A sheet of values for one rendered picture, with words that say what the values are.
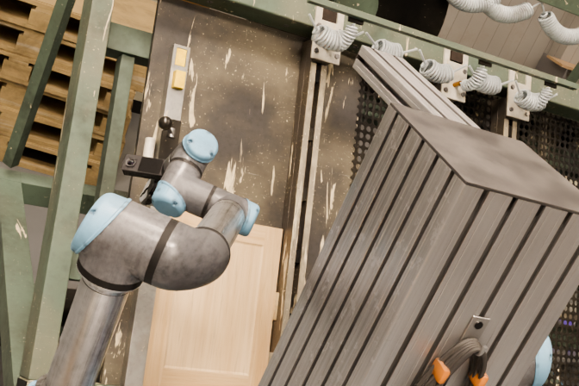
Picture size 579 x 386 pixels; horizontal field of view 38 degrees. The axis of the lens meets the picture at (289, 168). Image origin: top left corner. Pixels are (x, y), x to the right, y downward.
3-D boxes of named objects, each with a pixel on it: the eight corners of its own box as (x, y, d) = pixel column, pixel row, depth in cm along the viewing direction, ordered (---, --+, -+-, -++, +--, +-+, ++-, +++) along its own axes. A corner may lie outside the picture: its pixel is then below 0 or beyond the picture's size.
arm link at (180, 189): (199, 213, 173) (220, 172, 179) (149, 191, 173) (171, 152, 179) (195, 231, 180) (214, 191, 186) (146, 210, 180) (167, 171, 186)
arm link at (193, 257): (233, 258, 134) (266, 194, 182) (171, 231, 134) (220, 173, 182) (207, 321, 136) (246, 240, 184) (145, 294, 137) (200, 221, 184)
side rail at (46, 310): (18, 376, 217) (28, 379, 207) (86, -21, 239) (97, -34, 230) (42, 377, 220) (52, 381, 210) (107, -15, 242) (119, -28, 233)
